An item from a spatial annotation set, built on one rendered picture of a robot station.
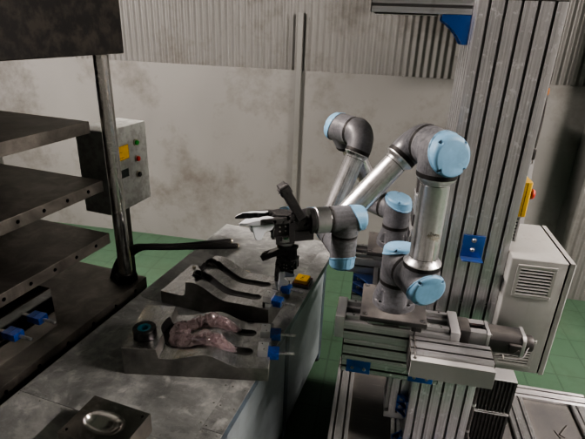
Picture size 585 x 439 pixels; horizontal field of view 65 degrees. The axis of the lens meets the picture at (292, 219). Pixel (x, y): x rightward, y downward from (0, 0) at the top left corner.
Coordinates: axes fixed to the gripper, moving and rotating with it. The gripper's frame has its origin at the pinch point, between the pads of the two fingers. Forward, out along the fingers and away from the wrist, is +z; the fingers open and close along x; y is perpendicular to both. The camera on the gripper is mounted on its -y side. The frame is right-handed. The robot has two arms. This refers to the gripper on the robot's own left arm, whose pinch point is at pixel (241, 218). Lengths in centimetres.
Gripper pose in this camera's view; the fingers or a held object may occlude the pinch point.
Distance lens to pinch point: 124.1
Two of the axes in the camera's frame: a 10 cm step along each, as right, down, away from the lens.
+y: 0.0, 9.6, 2.6
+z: -9.7, 0.7, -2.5
